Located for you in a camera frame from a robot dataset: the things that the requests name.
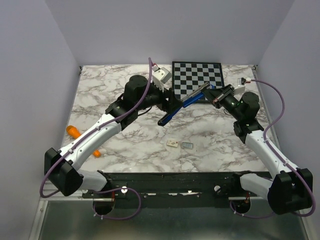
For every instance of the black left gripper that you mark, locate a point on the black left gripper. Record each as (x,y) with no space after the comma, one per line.
(172,105)

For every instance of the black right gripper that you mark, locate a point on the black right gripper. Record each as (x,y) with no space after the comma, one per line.
(212,94)

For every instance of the blue and black stapler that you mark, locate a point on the blue and black stapler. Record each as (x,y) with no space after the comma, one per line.
(185,102)

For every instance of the white staple box sleeve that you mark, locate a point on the white staple box sleeve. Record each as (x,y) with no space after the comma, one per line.
(172,143)

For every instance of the staple tray with staples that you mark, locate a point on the staple tray with staples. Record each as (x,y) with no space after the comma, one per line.
(187,145)

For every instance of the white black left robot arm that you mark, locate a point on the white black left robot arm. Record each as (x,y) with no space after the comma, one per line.
(63,167)

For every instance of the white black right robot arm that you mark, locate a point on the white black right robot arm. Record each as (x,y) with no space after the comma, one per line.
(290,187)

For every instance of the black and grey chessboard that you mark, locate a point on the black and grey chessboard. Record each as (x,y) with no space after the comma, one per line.
(188,76)

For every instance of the orange toy microphone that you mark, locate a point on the orange toy microphone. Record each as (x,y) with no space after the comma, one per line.
(74,133)

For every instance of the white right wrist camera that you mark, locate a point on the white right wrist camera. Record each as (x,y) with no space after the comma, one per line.
(241,85)

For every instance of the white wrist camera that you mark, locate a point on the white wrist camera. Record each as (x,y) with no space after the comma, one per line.
(241,85)
(160,76)

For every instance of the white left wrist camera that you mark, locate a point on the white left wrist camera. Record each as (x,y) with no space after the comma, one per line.
(160,76)

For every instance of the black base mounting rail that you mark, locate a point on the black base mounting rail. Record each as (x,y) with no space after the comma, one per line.
(175,189)

